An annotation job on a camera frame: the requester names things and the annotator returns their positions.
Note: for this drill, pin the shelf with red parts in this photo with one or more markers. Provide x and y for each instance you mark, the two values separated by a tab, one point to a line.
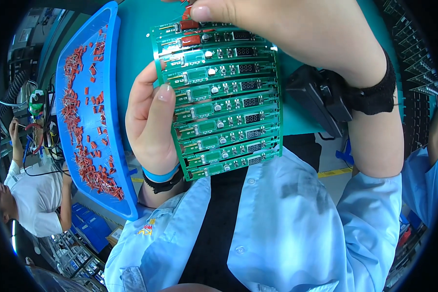
405	248

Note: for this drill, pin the person's body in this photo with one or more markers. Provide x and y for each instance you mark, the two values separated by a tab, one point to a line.
277	226

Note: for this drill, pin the metal storage shelf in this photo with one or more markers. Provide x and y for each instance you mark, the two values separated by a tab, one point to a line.
76	262

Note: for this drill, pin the stack of blue boxes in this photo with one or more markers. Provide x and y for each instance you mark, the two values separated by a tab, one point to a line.
89	226

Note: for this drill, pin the rack of circuit boards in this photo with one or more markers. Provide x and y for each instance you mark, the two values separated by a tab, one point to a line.
419	73

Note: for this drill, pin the red capacitor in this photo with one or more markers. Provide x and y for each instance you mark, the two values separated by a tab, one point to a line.
191	40
188	24
186	12

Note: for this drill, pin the blue wristband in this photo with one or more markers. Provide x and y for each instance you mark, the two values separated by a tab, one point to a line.
160	177

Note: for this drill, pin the person's left hand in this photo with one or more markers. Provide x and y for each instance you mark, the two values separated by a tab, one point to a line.
146	124

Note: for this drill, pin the person's right hand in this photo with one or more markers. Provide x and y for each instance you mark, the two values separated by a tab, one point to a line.
295	33

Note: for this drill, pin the cardboard box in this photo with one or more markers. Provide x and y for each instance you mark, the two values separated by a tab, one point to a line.
115	235

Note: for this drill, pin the green circuit board panel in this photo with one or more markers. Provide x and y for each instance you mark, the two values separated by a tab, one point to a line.
226	109

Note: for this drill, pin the black wrist band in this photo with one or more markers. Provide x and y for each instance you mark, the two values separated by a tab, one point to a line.
372	95
162	186

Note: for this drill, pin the blue plastic tray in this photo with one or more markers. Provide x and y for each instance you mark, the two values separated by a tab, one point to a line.
109	109

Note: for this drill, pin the pile of red capacitors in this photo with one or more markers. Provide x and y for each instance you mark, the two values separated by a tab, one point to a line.
91	146

